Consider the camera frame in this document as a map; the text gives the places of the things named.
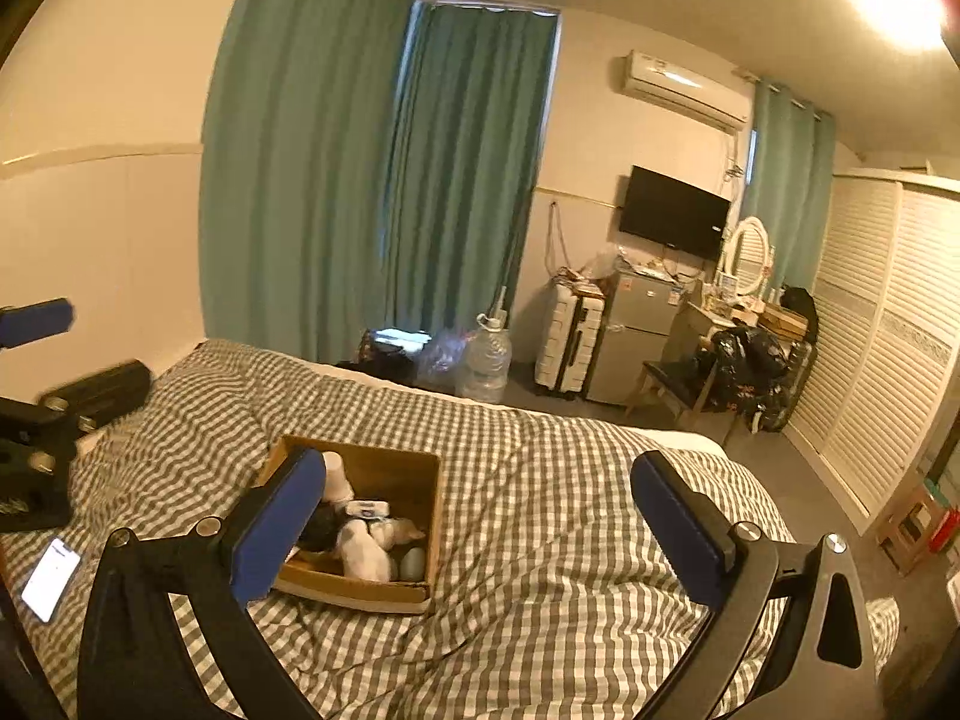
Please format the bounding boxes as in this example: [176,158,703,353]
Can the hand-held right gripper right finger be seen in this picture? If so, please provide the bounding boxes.
[630,451,878,720]

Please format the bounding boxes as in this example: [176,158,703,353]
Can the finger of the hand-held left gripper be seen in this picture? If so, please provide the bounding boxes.
[0,298,76,350]
[0,360,151,443]

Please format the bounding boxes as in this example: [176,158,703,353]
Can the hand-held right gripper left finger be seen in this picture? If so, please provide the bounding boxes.
[77,446,327,720]

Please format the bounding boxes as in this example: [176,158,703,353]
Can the black round container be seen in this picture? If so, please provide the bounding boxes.
[298,502,346,550]

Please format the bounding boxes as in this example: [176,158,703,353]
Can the white round jar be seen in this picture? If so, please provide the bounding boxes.
[322,452,355,503]

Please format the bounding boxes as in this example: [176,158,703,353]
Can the white sock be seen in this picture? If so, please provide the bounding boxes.
[337,521,395,582]

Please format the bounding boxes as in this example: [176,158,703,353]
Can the cream squeeze bottle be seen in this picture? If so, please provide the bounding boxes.
[375,519,425,548]

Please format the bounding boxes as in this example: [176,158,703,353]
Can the cardboard box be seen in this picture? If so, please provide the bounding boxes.
[255,435,442,614]

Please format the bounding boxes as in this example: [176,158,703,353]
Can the smartphone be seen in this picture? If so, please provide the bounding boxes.
[20,536,82,623]

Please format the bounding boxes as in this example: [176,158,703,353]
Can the grey checked blanket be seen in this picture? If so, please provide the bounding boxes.
[0,339,901,720]

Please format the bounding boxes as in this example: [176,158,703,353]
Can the black chair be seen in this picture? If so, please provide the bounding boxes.
[626,349,751,443]

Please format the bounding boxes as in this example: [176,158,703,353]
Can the black patterned bag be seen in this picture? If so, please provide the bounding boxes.
[709,326,792,413]

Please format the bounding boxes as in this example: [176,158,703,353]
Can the dark suitcase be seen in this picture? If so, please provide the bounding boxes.
[757,341,818,432]

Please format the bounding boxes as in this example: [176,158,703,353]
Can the dressing table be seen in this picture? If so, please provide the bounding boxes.
[664,300,751,368]

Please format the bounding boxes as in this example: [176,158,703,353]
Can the silver fridge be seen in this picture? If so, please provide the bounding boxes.
[585,270,680,406]

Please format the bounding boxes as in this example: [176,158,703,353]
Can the white suitcase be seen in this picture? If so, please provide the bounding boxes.
[534,289,605,398]

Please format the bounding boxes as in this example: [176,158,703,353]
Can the wooden crate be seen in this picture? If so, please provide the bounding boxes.
[757,304,809,342]

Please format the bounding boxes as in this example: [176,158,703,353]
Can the wooden stool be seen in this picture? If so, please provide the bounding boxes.
[877,480,960,578]

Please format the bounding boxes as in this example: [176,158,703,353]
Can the crumpled clear plastic bag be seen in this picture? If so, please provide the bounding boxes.
[416,326,477,391]

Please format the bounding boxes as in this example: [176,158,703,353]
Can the small black bag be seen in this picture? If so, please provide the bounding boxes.
[780,286,818,342]

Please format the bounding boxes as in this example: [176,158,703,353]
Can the clear water jug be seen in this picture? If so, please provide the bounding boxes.
[456,311,513,402]

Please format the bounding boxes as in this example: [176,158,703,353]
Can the white louvred wardrobe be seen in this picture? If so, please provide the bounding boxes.
[784,169,960,537]

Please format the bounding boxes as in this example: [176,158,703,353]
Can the white oval mirror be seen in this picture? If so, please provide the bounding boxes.
[721,216,773,297]

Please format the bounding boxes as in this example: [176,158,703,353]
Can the wide green curtain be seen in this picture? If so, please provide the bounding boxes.
[199,0,417,365]

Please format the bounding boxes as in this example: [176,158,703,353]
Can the black television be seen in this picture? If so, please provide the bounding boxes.
[619,165,732,260]

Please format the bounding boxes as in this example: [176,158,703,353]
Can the narrow green curtain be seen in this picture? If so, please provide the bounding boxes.
[739,79,836,293]

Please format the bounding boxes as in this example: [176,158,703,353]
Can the green window curtain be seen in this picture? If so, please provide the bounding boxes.
[386,4,562,383]

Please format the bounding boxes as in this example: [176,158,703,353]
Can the white air conditioner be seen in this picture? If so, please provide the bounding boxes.
[619,50,751,132]

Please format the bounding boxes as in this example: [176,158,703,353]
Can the hanging wall cables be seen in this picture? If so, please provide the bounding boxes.
[546,201,571,275]

